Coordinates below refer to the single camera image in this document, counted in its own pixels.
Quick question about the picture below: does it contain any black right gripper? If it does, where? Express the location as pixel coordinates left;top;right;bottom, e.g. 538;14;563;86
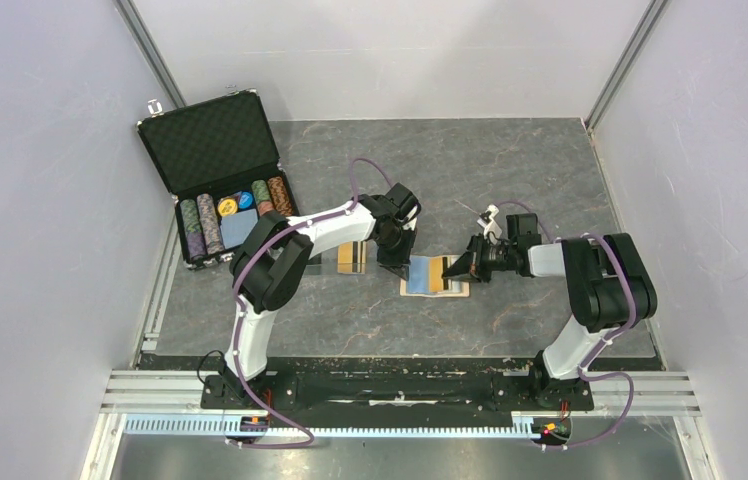
442;232;517;283

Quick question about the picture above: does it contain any beige leather card holder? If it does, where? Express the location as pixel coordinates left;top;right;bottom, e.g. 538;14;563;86
399;255;470;298

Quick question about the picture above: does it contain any gold credit card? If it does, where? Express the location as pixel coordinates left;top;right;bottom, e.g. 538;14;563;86
428;255;469;297

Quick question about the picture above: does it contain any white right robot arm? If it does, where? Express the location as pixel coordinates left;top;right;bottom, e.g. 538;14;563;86
442;213;658;408

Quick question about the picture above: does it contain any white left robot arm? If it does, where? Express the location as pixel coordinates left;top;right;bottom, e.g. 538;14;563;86
222;183;422;408

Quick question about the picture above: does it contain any clear acrylic card stand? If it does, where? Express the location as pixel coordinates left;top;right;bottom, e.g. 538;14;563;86
305;241;368;275

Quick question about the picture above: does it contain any blue playing card deck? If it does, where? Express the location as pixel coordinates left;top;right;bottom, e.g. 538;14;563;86
220;209;259;249

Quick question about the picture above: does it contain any orange black poker chip stack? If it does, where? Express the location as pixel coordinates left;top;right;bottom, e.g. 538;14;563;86
267;176;295;217

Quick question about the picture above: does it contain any blue dealer chip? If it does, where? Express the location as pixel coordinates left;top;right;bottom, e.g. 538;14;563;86
237;191;254;210

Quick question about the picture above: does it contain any yellow dealer chip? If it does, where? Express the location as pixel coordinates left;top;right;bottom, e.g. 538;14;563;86
217;197;239;217

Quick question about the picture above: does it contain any green poker chip stack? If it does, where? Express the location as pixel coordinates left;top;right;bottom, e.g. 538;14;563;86
179;199;202;234

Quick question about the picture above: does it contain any black poker chip case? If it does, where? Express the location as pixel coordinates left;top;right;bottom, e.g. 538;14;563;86
136;89;300;270

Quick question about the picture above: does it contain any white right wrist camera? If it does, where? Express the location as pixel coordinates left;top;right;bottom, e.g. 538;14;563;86
477;204;503;245

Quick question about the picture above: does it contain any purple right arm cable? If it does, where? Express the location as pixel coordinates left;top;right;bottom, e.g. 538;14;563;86
493;200;636;450

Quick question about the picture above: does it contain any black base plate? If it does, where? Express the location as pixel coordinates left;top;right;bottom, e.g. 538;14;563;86
197;357;594;430

